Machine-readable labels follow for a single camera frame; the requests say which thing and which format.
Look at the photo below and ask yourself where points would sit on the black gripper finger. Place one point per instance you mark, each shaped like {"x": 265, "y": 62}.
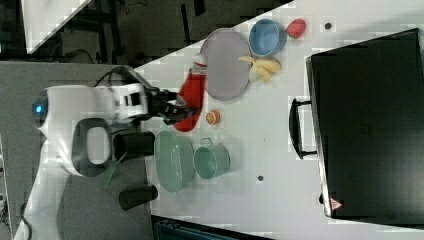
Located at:
{"x": 177, "y": 113}

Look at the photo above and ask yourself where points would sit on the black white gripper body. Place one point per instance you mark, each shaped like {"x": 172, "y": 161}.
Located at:
{"x": 135, "y": 101}

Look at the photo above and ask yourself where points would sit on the red ketchup bottle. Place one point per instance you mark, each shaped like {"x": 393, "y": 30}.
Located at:
{"x": 192, "y": 92}

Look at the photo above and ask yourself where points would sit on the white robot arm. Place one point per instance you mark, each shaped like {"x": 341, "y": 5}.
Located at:
{"x": 77, "y": 122}

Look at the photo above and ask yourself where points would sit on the orange slice toy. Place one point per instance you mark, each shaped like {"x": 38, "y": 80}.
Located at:
{"x": 212, "y": 117}

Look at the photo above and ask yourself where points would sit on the green mug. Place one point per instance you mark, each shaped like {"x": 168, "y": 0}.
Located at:
{"x": 211, "y": 159}

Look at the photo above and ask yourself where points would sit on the grey round plate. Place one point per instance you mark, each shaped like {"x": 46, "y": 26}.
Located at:
{"x": 227, "y": 75}

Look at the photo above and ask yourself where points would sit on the green slotted spatula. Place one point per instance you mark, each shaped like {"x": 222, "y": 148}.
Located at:
{"x": 108, "y": 174}

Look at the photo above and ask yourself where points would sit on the black cylinder cup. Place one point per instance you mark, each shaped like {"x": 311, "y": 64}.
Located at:
{"x": 132, "y": 198}

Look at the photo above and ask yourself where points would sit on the peeled banana toy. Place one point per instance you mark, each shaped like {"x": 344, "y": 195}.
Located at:
{"x": 261, "y": 68}

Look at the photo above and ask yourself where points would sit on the blue bowl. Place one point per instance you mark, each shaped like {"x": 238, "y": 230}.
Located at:
{"x": 267, "y": 38}

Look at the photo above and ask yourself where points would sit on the red fruit toy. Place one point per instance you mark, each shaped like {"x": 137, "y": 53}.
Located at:
{"x": 296, "y": 28}

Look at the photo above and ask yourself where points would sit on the toaster oven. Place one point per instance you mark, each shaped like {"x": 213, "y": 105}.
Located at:
{"x": 367, "y": 111}

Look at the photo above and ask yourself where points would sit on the blue metal frame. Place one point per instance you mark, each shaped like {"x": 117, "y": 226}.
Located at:
{"x": 171, "y": 229}

